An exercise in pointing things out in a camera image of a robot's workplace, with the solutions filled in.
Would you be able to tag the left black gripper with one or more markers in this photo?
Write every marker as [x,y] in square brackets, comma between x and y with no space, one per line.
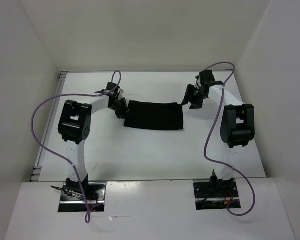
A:
[122,114]

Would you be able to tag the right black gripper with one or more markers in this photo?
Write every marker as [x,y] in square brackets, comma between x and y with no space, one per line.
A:
[195,105]

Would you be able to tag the black skirt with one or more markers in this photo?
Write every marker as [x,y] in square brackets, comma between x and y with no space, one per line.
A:
[155,116]

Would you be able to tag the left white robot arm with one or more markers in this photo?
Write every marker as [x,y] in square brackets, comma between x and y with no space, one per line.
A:
[75,126]

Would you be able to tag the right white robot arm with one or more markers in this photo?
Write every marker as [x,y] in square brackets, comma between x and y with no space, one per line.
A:
[237,127]

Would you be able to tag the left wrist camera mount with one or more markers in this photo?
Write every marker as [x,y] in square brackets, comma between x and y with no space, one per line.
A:
[121,94]

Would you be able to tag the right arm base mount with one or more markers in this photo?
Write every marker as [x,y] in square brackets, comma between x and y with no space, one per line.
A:
[208,199]

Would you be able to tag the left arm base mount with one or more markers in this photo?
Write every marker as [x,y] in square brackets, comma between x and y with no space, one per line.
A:
[73,202]

